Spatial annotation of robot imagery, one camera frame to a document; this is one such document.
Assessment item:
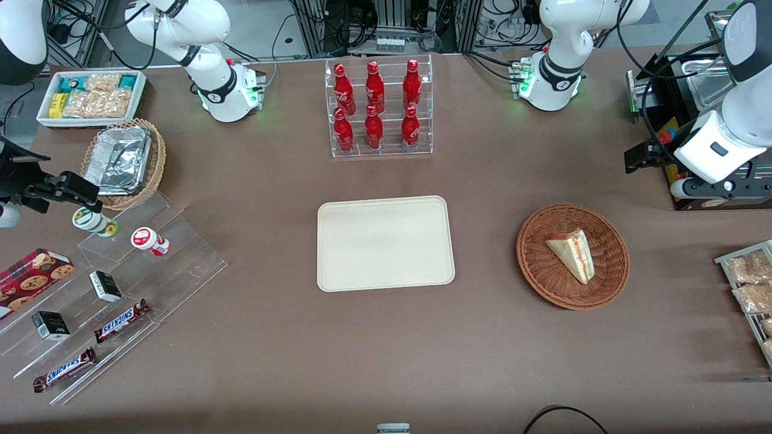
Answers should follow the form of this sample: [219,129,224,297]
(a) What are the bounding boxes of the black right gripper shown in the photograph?
[0,136,101,213]

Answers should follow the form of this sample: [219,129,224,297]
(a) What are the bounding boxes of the Snickers chocolate bar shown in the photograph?
[93,299,151,344]
[33,347,98,394]

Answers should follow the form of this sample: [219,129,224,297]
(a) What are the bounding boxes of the red tartan cookie box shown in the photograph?
[0,248,75,320]

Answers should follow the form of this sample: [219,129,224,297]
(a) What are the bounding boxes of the steel pan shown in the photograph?
[683,54,734,113]

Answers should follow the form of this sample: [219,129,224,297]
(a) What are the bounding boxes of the white snack bin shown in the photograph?
[36,69,148,129]

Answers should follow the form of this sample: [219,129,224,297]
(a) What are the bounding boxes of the red lidded yoghurt cup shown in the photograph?
[131,227,171,258]

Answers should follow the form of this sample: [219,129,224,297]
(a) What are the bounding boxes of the beige plastic tray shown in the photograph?
[317,195,456,293]

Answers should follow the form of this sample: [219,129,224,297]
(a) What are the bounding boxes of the triangular sandwich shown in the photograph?
[545,228,596,285]

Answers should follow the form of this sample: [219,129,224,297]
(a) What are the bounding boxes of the light wicker basket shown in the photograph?
[80,118,167,211]

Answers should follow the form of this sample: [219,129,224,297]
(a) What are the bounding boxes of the clear acrylic bottle rack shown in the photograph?
[324,53,434,159]

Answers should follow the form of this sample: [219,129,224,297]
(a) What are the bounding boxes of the black hot dog machine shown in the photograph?
[625,9,772,212]

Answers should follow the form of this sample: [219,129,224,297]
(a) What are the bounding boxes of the clear acrylic stepped shelf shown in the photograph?
[0,192,229,406]

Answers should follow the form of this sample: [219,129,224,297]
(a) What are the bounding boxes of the clear cracker bag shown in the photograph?
[63,90,131,119]
[84,72,121,93]

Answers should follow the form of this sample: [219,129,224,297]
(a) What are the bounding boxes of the small black box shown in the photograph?
[31,311,71,341]
[89,271,123,303]

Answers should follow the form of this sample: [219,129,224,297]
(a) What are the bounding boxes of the green lidded yoghurt cup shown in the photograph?
[72,206,119,237]

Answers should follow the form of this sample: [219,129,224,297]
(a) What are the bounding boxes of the aluminium foil container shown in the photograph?
[83,125,152,195]

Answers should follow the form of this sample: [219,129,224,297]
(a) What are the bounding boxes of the red cola bottle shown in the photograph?
[333,63,356,115]
[364,104,384,150]
[365,60,385,113]
[402,58,422,109]
[333,107,355,154]
[401,105,421,152]

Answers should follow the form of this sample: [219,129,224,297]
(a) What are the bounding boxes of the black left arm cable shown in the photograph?
[615,0,733,160]

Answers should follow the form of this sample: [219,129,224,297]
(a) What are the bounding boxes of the clear pastry bag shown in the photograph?
[732,282,772,315]
[726,250,772,284]

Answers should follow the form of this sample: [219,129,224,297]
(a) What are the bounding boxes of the tray of packaged pastries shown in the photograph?
[715,240,772,368]

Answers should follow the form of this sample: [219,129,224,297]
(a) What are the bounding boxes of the brown wicker basket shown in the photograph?
[516,203,631,311]

